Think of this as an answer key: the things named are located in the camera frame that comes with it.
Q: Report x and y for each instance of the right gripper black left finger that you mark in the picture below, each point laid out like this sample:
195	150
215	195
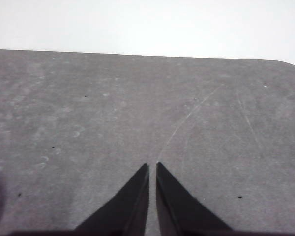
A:
127	209

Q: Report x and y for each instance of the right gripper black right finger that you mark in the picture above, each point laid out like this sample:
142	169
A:
177	209

